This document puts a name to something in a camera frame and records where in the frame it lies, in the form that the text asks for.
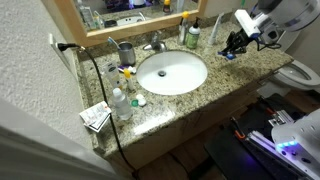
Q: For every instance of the white wall outlet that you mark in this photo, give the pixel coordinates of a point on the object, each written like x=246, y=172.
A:
x=61, y=58

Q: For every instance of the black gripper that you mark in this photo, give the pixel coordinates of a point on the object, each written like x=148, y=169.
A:
x=240, y=37

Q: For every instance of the green white broom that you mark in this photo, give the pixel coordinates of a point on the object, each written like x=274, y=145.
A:
x=242, y=2

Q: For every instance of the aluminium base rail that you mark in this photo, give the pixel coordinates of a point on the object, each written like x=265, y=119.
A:
x=263, y=140

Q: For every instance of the steel cup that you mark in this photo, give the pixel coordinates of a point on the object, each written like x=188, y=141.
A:
x=127, y=55

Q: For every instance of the white toilet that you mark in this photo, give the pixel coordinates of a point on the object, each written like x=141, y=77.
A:
x=293, y=76

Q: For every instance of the black robot platform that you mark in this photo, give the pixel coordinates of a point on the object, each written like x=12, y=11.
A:
x=226, y=153

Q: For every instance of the white paper packet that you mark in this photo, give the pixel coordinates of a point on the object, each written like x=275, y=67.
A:
x=95, y=113

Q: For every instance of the clear plastic bottle white cap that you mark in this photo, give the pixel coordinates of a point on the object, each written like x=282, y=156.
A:
x=122, y=106

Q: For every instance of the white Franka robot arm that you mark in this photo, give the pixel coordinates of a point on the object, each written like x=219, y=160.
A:
x=293, y=13

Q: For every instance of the grey door edge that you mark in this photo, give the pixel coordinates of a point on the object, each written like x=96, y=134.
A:
x=33, y=150

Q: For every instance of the blue white toothbrush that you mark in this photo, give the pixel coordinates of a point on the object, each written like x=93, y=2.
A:
x=112, y=41

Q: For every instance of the wood framed wall mirror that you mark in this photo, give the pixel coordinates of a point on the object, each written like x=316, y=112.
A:
x=133, y=28

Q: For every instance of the orange black clamp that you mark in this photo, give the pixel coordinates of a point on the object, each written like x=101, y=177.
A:
x=270, y=110
x=239, y=134

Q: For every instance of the purple white toothpaste tube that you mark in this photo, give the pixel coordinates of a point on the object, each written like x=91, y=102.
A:
x=130, y=69

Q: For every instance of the green pump soap bottle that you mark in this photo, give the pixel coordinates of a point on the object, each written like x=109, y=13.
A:
x=192, y=38

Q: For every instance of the tall white standing tube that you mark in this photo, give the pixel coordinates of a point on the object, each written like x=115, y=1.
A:
x=215, y=31

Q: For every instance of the clear bottle yellow cap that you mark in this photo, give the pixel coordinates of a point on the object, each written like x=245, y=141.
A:
x=182, y=33

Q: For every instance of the granite vanity cabinet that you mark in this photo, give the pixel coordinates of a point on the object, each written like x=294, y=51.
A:
x=186, y=133

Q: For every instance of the small bottle yellow collar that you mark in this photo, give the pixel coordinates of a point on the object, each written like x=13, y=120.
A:
x=130, y=83

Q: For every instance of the white oval sink basin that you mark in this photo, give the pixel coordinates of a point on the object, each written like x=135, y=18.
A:
x=180, y=76

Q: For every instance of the green white lens case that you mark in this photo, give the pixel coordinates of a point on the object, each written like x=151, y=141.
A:
x=140, y=100

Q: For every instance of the chrome sink faucet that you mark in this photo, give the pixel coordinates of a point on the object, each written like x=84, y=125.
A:
x=156, y=42

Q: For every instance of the white lotion tube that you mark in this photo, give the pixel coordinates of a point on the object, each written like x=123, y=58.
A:
x=112, y=75

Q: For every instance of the dark edged card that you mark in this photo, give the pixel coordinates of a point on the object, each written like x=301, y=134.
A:
x=100, y=127

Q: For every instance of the small blue floss box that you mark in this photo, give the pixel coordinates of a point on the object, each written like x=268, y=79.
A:
x=231, y=57

